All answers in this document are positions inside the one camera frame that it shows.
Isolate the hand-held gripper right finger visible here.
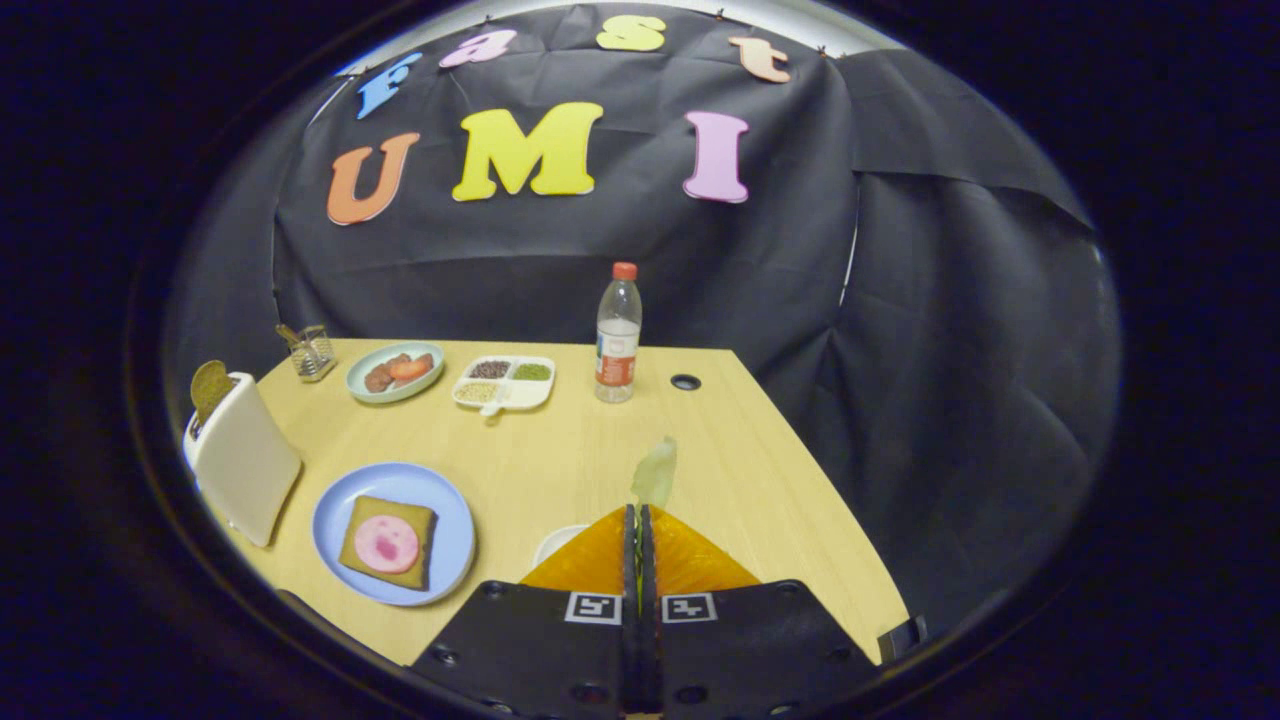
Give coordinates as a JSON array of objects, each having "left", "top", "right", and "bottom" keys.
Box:
[{"left": 640, "top": 505, "right": 877, "bottom": 719}]

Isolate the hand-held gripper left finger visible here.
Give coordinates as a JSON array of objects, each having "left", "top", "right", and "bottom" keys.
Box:
[{"left": 412, "top": 505, "right": 642, "bottom": 719}]

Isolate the green lettuce leaf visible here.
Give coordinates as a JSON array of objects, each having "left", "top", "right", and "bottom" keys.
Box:
[{"left": 631, "top": 436, "right": 678, "bottom": 509}]

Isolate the round-topped brown bread slice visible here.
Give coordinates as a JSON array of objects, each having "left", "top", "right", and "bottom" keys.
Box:
[{"left": 190, "top": 360, "right": 233, "bottom": 426}]

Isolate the small white dish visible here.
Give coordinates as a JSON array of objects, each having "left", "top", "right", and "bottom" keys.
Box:
[{"left": 533, "top": 524, "right": 591, "bottom": 569}]

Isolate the square brown toast slice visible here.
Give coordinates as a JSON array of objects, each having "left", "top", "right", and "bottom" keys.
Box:
[{"left": 338, "top": 495, "right": 439, "bottom": 591}]

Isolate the pink ham slice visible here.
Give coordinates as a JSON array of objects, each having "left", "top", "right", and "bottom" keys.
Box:
[{"left": 353, "top": 514, "right": 421, "bottom": 576}]

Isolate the blue plate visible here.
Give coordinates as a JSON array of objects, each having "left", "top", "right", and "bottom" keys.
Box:
[{"left": 312, "top": 462, "right": 477, "bottom": 607}]

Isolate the white divided seasoning dish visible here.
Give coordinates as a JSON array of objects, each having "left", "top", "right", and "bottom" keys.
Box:
[{"left": 451, "top": 355, "right": 557, "bottom": 418}]

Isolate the clear red-capped water bottle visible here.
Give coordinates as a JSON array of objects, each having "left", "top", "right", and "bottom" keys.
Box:
[{"left": 595, "top": 262, "right": 643, "bottom": 404}]

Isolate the pale green plate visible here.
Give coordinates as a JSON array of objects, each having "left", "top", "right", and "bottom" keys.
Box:
[{"left": 346, "top": 342, "right": 446, "bottom": 405}]

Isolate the white toaster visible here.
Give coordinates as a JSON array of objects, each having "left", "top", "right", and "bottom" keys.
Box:
[{"left": 182, "top": 372, "right": 303, "bottom": 548}]

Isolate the wire utensil holder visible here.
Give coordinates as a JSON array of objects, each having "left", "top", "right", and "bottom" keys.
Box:
[{"left": 276, "top": 323, "right": 337, "bottom": 384}]

